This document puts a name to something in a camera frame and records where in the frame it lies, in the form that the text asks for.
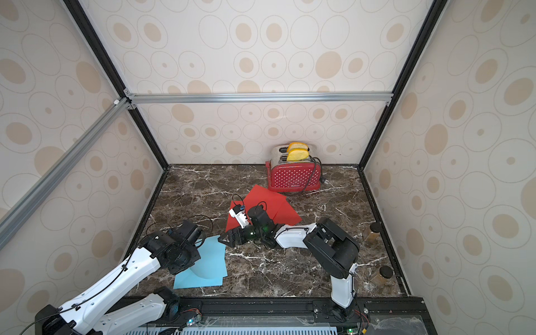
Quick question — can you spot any diagonal aluminium frame bar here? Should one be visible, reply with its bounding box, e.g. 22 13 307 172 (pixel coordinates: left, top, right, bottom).
1 97 129 248

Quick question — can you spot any light blue paper sheet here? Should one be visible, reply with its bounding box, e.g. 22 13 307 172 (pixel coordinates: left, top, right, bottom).
173 250 228 289

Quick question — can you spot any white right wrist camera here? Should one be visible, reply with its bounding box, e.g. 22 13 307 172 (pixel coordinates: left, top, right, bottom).
246 201 276 228

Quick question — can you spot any yellow toast slice rear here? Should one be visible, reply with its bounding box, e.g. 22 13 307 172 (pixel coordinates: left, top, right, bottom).
287 142 309 153

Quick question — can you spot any black toaster power cable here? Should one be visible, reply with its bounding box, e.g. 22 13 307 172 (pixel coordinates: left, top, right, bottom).
302 156 324 194

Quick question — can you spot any jar with black lid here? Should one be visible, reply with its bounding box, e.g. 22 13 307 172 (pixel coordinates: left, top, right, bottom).
371 265 394 287
364 222 381 244

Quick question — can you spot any jar with black lid far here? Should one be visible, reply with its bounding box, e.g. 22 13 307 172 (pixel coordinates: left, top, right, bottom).
364 222 381 244

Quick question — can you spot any horizontal aluminium frame bar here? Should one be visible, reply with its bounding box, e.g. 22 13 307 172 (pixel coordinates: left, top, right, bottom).
128 92 393 104

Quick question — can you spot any yellow toast slice front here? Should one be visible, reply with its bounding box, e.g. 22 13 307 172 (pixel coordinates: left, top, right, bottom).
286 148 309 162

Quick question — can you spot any yellow toast slice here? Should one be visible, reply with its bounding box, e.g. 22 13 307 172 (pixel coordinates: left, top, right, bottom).
287 142 309 153
286 148 309 162

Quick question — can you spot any jar with black lid near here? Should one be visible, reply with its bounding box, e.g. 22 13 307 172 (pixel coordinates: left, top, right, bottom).
371 265 394 287

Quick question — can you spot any red polka dot toaster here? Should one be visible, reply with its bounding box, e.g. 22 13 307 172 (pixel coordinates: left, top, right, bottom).
265 144 325 193

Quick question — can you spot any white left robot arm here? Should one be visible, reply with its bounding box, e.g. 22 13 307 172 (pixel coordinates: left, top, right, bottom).
34 232 202 334

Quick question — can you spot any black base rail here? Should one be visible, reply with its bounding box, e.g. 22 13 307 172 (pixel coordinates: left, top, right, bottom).
63 290 437 334

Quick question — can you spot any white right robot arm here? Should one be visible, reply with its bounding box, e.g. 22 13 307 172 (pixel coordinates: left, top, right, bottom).
218 217 360 310

